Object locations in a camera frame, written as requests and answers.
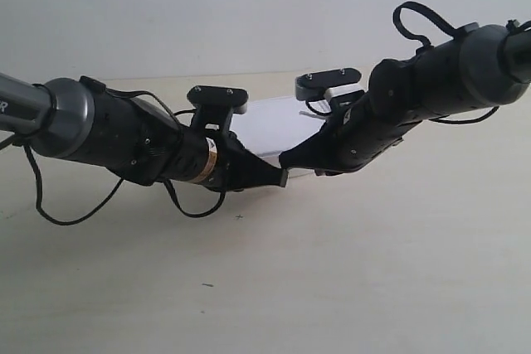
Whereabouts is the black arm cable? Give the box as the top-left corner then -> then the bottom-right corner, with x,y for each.
0,88 -> 227,226
392,0 -> 505,127

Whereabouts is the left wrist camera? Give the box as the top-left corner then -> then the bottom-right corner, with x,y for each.
187,85 -> 249,133

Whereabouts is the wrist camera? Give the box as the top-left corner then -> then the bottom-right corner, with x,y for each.
295,67 -> 362,117
187,85 -> 249,133

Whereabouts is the white lidded plastic container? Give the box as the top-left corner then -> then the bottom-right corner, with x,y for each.
231,96 -> 330,167

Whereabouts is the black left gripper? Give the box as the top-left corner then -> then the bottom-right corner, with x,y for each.
199,129 -> 288,192

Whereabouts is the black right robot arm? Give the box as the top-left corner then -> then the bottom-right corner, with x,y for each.
279,24 -> 530,176

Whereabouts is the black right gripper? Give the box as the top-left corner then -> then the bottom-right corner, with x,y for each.
279,90 -> 405,176

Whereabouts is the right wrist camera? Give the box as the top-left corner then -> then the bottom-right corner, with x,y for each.
295,67 -> 362,117

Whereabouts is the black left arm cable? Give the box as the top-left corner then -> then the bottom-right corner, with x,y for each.
0,88 -> 227,226

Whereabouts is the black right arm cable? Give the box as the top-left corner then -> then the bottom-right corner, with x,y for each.
392,0 -> 505,127

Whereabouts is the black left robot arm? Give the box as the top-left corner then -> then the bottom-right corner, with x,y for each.
1,75 -> 288,192

